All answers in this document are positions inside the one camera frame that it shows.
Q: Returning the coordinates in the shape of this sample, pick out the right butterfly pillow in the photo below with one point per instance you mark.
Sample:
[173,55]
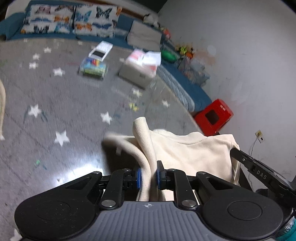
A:
[96,20]

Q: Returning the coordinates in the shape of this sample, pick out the cream garment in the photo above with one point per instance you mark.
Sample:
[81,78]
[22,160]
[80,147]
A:
[190,153]

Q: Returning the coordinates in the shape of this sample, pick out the butterfly pillow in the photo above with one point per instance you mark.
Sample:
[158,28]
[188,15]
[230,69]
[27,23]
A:
[96,20]
[45,19]

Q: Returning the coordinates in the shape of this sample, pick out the tissue box with tissue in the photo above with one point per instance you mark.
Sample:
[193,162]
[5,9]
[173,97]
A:
[140,67]

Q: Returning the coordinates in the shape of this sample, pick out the white phone box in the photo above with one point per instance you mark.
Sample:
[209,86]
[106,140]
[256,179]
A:
[101,51]

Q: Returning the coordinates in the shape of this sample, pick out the beige plain pillow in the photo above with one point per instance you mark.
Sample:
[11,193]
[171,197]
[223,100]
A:
[144,37]

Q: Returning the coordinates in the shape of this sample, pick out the green bowl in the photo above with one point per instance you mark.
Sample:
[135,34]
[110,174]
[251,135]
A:
[169,56]

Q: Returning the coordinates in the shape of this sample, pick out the red plastic stool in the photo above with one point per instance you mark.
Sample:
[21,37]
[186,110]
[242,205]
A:
[213,117]

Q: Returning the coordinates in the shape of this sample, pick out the left butterfly pillow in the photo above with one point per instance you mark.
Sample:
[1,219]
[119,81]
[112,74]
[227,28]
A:
[45,19]

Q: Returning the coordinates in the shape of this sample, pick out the grey star patterned tablecloth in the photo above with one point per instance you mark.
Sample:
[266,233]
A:
[55,119]

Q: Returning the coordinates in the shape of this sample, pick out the clear plastic storage box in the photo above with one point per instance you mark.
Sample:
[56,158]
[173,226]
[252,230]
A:
[194,71]

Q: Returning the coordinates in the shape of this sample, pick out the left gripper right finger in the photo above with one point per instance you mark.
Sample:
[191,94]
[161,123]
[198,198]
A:
[177,181]

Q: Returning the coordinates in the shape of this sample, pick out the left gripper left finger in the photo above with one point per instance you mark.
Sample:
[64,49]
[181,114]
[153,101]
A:
[122,185]

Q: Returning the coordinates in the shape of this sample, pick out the wall power socket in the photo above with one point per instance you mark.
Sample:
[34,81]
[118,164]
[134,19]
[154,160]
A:
[259,136]

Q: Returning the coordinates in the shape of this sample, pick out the colourful clear plastic case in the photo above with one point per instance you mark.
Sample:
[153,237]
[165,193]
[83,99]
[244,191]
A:
[93,68]

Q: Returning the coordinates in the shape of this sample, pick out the yellow orange plush toy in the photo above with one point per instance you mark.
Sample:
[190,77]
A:
[185,50]

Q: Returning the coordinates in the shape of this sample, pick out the black white plush toy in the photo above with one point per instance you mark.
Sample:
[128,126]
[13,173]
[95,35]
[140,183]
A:
[150,19]

